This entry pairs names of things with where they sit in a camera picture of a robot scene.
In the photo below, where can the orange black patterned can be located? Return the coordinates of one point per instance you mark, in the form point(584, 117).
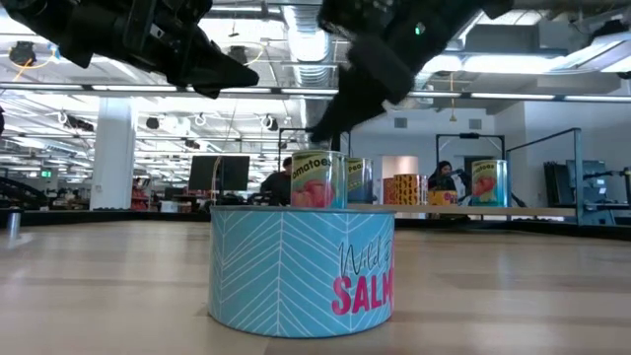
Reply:
point(410, 190)

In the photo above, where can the person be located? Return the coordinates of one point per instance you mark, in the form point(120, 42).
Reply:
point(277, 187)
point(443, 177)

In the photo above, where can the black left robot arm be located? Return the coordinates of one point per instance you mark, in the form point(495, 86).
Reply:
point(39, 24)

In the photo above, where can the black computer monitor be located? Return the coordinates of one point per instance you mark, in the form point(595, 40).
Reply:
point(231, 172)

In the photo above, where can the silver metal cylinder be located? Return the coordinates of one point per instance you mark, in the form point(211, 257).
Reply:
point(14, 224)

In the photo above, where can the black frame wooden shelf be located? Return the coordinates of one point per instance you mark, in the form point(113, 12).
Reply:
point(542, 211)

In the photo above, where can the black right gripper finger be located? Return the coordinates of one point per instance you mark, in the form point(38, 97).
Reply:
point(365, 103)
point(337, 106)

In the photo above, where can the tomatoes label can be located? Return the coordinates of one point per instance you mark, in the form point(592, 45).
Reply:
point(318, 182)
point(489, 185)

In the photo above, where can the long ceiling light bar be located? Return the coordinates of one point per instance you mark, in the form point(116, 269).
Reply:
point(271, 91)

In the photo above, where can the blue salmon label can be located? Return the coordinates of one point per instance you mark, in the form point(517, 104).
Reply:
point(296, 276)

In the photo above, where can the dark equipment station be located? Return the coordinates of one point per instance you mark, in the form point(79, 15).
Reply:
point(591, 192)

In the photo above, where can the peas label can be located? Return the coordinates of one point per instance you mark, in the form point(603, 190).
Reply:
point(361, 182)

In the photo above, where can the silver slanted ventilation duct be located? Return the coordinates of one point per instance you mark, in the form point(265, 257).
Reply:
point(470, 29)

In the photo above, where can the small yellow orange can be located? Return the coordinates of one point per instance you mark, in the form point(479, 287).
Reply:
point(442, 198)

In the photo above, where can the red orange can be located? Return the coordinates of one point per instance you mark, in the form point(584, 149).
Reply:
point(388, 192)

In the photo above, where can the black metal frame stand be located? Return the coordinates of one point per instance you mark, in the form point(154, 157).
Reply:
point(296, 129)
point(468, 135)

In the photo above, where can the white pillar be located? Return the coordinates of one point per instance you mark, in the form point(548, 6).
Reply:
point(113, 153)

